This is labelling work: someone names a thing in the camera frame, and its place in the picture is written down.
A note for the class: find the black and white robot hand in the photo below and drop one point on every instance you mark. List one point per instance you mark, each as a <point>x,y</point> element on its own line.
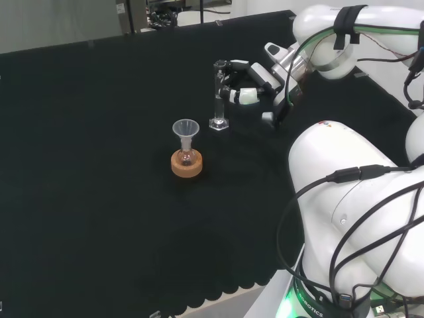
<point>263,77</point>

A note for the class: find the clear glass graduated cylinder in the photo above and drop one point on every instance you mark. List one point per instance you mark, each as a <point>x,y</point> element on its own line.
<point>219,112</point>

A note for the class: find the black tripod pole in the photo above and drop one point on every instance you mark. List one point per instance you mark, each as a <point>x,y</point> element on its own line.
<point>201,11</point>

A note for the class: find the clear plastic funnel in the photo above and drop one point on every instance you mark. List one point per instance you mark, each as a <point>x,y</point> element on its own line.
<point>185,128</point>

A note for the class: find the small round-bottom glass flask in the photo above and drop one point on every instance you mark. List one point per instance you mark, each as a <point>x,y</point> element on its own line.
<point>186,159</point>

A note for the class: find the grey metal cabinet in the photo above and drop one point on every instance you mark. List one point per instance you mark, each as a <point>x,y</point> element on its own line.
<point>130,16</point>

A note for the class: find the black bench cloth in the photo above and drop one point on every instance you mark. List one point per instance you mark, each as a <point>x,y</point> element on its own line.
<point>99,165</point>

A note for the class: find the silver usb plug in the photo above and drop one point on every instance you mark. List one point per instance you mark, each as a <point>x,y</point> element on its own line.
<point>379,309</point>

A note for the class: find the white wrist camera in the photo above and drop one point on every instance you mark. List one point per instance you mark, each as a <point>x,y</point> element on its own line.
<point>275,51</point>

